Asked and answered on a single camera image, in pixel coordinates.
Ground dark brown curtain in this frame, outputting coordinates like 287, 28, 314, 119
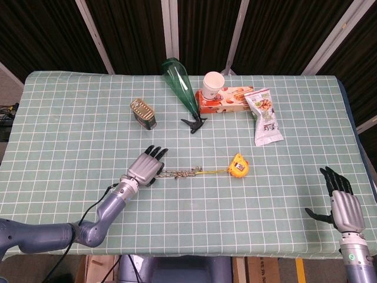
0, 0, 377, 124

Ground white paper cup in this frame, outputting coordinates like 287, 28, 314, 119
201, 71, 225, 100

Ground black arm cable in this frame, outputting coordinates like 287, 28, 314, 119
44, 182, 121, 283

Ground black cable bundle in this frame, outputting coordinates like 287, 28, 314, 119
0, 102, 20, 143

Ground orange biscuit box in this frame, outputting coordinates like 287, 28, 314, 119
195, 85, 254, 114

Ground green plastic spray bottle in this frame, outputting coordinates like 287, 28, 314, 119
160, 58, 208, 135

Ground green checked tablecloth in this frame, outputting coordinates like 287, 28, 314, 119
0, 70, 377, 261

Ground yellow tape measure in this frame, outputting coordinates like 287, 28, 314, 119
196, 153, 250, 179

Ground white partition post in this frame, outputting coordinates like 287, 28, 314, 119
302, 0, 369, 76
75, 0, 115, 74
225, 0, 251, 76
355, 116, 377, 134
161, 0, 180, 61

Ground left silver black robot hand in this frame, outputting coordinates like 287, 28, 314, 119
127, 144, 169, 188

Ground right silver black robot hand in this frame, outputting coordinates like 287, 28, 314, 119
305, 166, 366, 233

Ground brown cardboard box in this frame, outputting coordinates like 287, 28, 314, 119
78, 255, 119, 283
232, 256, 280, 283

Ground grey-blue robot torso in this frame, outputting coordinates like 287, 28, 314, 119
117, 255, 233, 283

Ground braided camouflage rope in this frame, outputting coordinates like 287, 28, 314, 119
157, 166, 203, 179

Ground white green snack bag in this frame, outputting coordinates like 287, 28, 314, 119
243, 88, 285, 147

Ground green luncheon meat can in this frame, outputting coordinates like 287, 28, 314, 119
130, 98, 157, 130

